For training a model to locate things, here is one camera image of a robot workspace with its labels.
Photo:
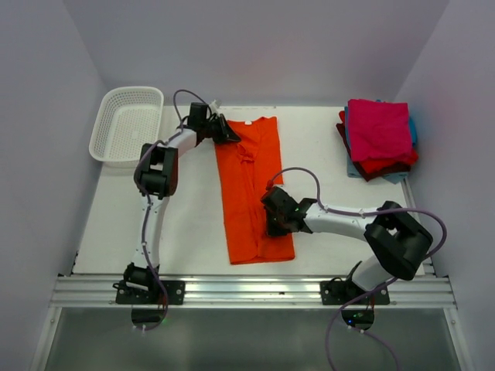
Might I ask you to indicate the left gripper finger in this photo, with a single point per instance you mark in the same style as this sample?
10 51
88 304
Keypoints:
234 138
219 133

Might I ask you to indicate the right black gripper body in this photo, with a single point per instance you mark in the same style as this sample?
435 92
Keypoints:
274 224

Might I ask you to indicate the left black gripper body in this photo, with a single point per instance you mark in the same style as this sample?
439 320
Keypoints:
206 126

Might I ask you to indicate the orange t shirt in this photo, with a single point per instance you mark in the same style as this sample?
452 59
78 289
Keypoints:
245 168

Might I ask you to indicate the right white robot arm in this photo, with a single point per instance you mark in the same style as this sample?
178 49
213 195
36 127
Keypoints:
398 241

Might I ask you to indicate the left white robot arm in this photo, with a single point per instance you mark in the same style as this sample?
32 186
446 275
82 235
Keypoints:
156 178

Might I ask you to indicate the white plastic basket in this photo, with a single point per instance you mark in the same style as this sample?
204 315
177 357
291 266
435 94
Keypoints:
128 118

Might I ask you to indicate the dark red folded t shirt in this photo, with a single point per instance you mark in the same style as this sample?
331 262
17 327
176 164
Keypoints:
395 172

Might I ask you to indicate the magenta folded t shirt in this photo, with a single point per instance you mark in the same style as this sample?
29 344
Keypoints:
378 130

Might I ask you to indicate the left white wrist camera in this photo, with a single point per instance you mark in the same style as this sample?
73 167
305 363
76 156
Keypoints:
215 105

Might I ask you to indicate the aluminium mounting rail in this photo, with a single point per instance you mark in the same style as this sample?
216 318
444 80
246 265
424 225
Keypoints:
249 291

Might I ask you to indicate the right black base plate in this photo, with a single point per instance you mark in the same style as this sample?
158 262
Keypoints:
338 292

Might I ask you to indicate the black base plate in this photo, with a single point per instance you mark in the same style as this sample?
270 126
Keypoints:
338 292
168 292

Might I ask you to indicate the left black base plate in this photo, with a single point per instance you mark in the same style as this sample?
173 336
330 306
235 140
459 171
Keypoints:
168 292

